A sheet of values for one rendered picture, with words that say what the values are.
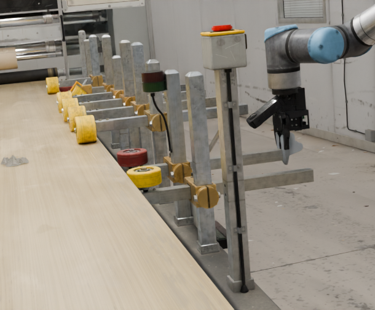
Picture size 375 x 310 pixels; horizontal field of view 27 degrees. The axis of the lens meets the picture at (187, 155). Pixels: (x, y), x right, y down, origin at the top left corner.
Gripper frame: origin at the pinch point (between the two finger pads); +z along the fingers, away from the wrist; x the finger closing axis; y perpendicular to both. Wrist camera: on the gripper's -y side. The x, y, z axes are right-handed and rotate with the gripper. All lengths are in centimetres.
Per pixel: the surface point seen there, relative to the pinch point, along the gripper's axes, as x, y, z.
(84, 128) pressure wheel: 21, -52, -13
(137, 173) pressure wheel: -29, -45, -9
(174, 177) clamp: -8.6, -32.6, -1.8
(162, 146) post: 19.0, -30.0, -5.2
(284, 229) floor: 192, 65, 84
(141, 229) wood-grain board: -71, -52, -8
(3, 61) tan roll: 250, -73, -22
